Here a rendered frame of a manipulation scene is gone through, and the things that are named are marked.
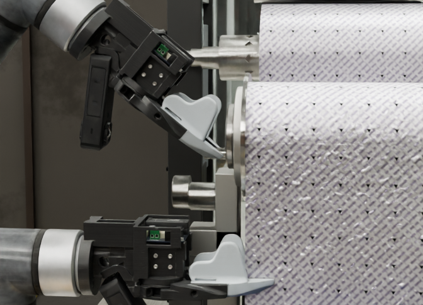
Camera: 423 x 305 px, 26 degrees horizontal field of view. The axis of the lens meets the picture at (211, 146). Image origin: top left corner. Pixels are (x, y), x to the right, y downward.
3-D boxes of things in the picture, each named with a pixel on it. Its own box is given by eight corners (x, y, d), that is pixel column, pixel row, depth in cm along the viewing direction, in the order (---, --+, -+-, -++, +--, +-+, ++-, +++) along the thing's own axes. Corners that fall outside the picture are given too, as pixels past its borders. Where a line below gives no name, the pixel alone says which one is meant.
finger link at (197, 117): (245, 127, 102) (182, 75, 103) (211, 168, 103) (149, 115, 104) (248, 126, 105) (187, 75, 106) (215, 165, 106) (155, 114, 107)
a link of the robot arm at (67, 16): (31, 31, 103) (51, 31, 111) (62, 57, 103) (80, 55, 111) (72, -22, 102) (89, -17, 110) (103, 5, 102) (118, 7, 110)
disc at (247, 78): (249, 188, 114) (250, 70, 112) (253, 188, 114) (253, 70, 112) (239, 212, 99) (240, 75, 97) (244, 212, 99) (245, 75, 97)
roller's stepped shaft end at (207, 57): (180, 68, 132) (180, 46, 132) (221, 68, 132) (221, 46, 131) (177, 69, 129) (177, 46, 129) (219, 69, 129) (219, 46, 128)
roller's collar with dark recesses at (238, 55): (223, 79, 133) (223, 34, 133) (264, 79, 133) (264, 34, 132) (218, 81, 127) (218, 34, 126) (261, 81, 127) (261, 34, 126)
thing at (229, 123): (224, 113, 101) (225, 177, 103) (242, 113, 101) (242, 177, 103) (230, 97, 108) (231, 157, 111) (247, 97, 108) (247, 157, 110)
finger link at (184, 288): (225, 287, 97) (144, 285, 98) (225, 302, 97) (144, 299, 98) (230, 276, 102) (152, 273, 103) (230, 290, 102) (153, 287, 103)
